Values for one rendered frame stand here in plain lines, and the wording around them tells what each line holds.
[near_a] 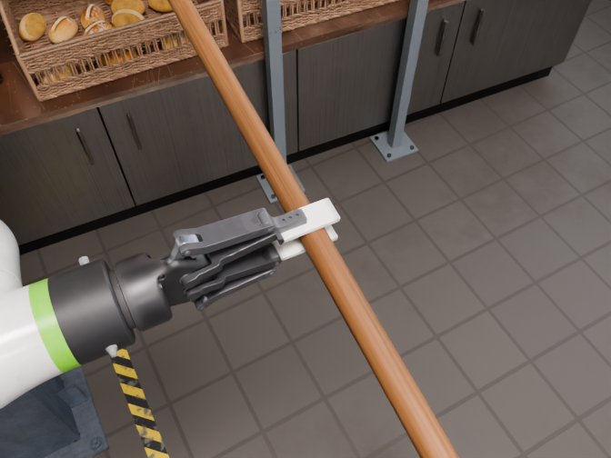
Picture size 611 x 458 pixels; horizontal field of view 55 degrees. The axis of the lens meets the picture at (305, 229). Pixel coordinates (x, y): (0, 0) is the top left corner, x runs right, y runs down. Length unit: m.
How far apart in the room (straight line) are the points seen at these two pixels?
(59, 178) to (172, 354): 0.63
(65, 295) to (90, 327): 0.04
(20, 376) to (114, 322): 0.09
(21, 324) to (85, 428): 1.25
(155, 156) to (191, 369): 0.67
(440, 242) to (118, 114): 1.12
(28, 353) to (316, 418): 1.24
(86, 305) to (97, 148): 1.28
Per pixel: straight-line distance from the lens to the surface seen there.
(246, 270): 0.63
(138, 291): 0.58
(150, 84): 1.71
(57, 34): 1.89
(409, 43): 1.98
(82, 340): 0.58
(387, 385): 0.56
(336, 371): 1.79
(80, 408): 1.85
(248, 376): 1.78
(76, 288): 0.58
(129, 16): 1.86
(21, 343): 0.58
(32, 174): 1.86
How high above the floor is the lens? 1.66
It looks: 55 degrees down
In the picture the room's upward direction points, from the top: straight up
